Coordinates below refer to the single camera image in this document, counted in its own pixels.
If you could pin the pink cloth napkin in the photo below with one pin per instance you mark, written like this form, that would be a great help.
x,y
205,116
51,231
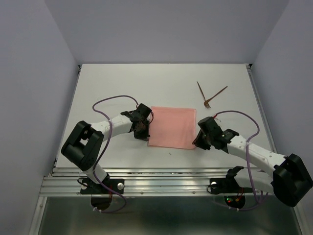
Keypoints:
x,y
172,128

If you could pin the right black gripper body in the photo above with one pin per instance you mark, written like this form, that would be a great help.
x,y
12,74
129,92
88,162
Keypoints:
x,y
211,138

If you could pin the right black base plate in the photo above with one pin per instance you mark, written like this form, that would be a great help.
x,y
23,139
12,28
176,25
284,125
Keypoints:
x,y
223,185

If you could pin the brown wooden fork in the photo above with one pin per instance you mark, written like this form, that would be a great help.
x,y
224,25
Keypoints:
x,y
206,103

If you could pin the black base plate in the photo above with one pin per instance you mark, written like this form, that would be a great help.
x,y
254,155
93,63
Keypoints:
x,y
89,187
223,185

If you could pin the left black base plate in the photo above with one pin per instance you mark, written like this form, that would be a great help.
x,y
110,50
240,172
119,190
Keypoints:
x,y
89,187

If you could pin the aluminium rail frame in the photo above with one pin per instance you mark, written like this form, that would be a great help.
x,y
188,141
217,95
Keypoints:
x,y
166,188

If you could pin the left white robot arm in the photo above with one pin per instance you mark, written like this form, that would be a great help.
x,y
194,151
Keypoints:
x,y
83,146

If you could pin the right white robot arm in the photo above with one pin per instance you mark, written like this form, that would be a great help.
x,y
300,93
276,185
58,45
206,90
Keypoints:
x,y
284,176

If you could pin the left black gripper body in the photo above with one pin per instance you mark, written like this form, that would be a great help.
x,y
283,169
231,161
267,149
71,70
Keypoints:
x,y
143,131

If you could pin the brown wooden knife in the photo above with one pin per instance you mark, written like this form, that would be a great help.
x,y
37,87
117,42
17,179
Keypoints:
x,y
200,89

